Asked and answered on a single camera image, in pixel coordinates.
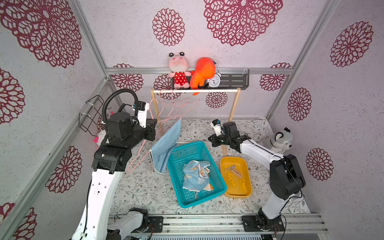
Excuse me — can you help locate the pink wire hanger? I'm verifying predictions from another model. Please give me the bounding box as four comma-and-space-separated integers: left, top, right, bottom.
125, 97, 184, 174
158, 90, 200, 124
156, 90, 193, 131

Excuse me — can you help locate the grey clothespin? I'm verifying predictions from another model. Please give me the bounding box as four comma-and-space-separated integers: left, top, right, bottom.
226, 165, 236, 171

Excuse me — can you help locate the blue bear towel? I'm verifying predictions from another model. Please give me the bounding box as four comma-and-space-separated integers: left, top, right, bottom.
150, 120, 182, 174

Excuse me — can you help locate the beige clothespin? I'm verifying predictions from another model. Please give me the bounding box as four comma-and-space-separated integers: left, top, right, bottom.
232, 169, 243, 179

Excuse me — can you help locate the light blue patterned towel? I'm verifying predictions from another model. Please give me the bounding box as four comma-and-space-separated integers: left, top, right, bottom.
183, 160, 213, 192

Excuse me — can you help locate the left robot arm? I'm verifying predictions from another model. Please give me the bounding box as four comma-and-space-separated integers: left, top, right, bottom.
72, 112, 158, 240

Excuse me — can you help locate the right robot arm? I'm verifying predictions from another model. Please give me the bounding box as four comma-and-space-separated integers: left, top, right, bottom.
208, 119, 306, 226

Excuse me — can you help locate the teal plastic basket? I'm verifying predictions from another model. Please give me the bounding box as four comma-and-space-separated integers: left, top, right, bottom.
167, 141, 227, 209

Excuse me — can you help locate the yellow plastic tray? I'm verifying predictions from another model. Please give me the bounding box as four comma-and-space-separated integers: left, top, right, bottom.
220, 157, 253, 199

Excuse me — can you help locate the wooden clothes rack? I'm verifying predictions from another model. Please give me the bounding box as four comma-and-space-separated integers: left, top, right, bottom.
149, 86, 243, 158

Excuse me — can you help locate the white pink plush toy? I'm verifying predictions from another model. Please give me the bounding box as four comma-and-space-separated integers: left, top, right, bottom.
94, 130, 106, 147

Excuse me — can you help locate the grey white husky plush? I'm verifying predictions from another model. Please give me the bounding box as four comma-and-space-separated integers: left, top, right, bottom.
261, 127, 293, 154

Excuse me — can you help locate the white alarm clock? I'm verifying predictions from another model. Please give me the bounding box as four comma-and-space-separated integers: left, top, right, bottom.
207, 72, 222, 88

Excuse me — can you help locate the pink frog plush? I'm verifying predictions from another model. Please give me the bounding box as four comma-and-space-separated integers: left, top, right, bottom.
168, 52, 192, 90

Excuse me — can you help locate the orange red plush toy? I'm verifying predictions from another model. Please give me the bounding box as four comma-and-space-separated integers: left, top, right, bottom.
190, 57, 216, 90

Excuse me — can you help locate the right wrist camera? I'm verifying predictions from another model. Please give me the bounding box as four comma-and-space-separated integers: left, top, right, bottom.
210, 119, 223, 137

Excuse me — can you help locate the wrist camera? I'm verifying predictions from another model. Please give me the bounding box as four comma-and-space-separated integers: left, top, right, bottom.
133, 101, 150, 128
210, 119, 223, 137

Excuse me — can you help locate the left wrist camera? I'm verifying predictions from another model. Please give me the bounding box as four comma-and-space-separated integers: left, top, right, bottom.
133, 101, 150, 128

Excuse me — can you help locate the black wire wall basket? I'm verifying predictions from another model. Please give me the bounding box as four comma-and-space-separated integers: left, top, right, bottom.
78, 95, 105, 137

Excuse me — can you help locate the black wall shelf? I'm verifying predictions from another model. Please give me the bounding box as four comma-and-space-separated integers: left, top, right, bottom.
170, 69, 250, 91

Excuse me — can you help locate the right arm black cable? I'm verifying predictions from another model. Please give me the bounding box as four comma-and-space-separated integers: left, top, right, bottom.
245, 137, 304, 240

